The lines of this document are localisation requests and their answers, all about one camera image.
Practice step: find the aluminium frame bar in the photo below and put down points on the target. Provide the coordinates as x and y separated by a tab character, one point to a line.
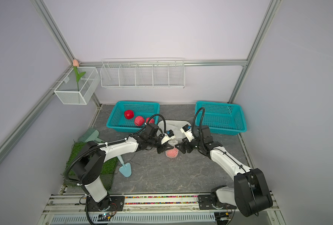
187	63
24	125

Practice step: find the green artificial grass mat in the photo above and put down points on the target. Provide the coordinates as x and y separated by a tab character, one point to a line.
108	169

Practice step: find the aluminium frame post left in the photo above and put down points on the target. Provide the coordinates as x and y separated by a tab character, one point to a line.
52	27

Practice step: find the aluminium frame post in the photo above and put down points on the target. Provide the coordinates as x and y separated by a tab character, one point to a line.
52	27
272	9

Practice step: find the white wire basket small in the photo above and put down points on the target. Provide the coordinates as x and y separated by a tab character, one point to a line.
67	91

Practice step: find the artificial pink tulip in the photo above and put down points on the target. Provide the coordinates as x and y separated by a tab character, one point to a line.
78	75

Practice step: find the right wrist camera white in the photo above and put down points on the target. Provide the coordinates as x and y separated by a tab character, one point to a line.
187	131

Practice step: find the pale green brush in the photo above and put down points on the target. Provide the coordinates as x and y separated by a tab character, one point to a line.
90	135

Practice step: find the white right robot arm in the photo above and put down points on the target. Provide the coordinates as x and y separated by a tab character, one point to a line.
250	193

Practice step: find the white wire shelf long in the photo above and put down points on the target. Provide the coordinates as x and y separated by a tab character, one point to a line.
143	73

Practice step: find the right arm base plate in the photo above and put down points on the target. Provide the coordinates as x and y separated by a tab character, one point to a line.
211	202

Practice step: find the light blue plastic trowel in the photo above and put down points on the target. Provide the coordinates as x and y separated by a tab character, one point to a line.
125	168

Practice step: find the aluminium frame bar back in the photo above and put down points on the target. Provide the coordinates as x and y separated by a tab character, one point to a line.
187	63

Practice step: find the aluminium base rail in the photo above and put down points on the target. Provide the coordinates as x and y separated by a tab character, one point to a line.
134	203

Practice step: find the white slotted cable duct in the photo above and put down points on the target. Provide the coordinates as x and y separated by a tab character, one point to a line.
133	218

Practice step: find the white plastic tub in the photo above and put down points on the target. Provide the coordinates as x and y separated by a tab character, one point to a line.
175	126

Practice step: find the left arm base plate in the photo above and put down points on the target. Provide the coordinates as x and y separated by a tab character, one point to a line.
115	204

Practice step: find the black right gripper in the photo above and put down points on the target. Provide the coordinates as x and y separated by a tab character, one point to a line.
185	143

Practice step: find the red apple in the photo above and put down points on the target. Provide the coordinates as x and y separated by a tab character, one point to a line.
150	120
139	121
129	114
172	153

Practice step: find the teal plastic basket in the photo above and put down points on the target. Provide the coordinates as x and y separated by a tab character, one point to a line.
221	118
118	121

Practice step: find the teal plastic basket right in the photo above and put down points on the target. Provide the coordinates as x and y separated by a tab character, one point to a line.
221	118

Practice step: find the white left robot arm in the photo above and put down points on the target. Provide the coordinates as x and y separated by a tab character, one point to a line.
85	169

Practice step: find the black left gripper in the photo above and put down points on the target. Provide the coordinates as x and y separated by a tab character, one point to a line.
164	147

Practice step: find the aluminium frame post right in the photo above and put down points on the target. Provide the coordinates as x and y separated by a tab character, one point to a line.
272	9

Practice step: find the aluminium frame bar left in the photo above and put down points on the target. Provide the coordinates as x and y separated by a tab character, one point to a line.
24	125

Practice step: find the teal plastic basket left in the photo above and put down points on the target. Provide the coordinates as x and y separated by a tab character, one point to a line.
118	121

